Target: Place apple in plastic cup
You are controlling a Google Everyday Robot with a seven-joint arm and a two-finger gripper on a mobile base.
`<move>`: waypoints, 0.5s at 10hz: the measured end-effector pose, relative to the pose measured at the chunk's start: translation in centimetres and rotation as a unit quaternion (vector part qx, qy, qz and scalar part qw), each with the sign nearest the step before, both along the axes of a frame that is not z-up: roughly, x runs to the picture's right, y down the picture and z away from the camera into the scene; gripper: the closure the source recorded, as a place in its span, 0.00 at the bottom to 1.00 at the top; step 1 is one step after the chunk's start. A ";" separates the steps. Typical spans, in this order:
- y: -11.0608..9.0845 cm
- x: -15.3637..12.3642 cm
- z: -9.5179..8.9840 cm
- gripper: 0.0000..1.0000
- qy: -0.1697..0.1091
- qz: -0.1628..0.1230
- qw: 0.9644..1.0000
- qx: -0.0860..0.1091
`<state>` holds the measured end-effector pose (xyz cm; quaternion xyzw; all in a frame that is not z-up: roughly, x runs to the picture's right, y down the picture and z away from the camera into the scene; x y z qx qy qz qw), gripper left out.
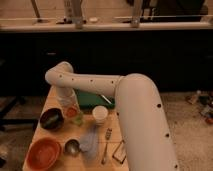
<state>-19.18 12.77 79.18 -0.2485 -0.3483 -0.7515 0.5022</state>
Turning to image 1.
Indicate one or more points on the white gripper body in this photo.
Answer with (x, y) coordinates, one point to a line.
(66, 97)

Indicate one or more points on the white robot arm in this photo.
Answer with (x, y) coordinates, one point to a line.
(141, 115)

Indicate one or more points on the red apple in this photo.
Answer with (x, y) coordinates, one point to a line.
(71, 112)

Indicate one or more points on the green plastic cup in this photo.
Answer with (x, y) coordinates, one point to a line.
(78, 119)

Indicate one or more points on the green board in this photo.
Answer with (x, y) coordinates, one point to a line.
(89, 100)

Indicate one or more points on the dark green bowl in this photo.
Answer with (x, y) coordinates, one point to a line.
(52, 119)

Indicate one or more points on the white marker pen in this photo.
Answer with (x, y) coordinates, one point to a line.
(106, 99)

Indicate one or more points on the small metal bowl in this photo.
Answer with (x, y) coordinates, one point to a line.
(72, 147)

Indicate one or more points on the grey cloth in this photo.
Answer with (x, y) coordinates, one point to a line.
(89, 143)

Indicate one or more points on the metal fork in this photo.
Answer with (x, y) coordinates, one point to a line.
(107, 138)

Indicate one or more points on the orange bowl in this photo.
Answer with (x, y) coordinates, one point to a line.
(43, 154)

